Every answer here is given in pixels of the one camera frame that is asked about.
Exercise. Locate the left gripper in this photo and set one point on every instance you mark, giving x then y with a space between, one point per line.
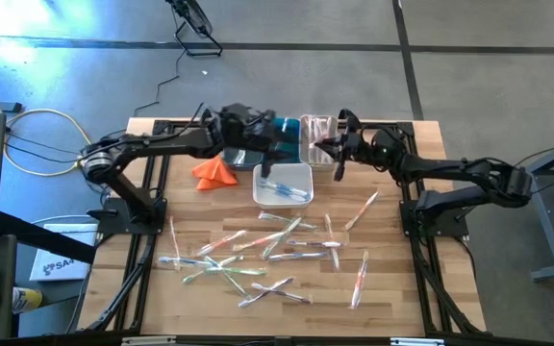
245 127

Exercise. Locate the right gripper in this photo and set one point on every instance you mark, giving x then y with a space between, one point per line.
361 146

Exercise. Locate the aluminium bracket strip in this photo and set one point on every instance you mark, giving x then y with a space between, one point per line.
416 342
149 341

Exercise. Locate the grey metal table frame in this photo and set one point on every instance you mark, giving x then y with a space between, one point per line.
546 216

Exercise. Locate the yellow can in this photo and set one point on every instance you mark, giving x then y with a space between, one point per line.
27 300

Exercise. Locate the teal plastic bin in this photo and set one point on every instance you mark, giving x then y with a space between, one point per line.
292 127

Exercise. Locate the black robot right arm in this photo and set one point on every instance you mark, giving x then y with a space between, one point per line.
450 170

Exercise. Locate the blue toothbrush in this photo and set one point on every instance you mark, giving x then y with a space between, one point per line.
298 256
286 194
183 261
289 190
277 185

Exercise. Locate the black clamp hook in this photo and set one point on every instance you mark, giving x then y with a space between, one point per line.
346 114

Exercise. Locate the white printed box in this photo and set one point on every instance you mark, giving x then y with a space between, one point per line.
63 254

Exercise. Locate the translucent cream plastic bin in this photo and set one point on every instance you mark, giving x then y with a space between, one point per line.
322 163

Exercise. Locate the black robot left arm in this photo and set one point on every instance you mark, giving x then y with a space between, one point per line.
152 144

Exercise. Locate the white wrapped toothbrush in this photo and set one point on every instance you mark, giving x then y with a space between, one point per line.
176 242

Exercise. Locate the pile of wrapped toothbrushes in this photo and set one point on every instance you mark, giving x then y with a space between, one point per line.
306 340

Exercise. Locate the black floor fan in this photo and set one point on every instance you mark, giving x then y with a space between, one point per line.
195 19

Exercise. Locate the orange cloth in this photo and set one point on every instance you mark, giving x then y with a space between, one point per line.
214 173

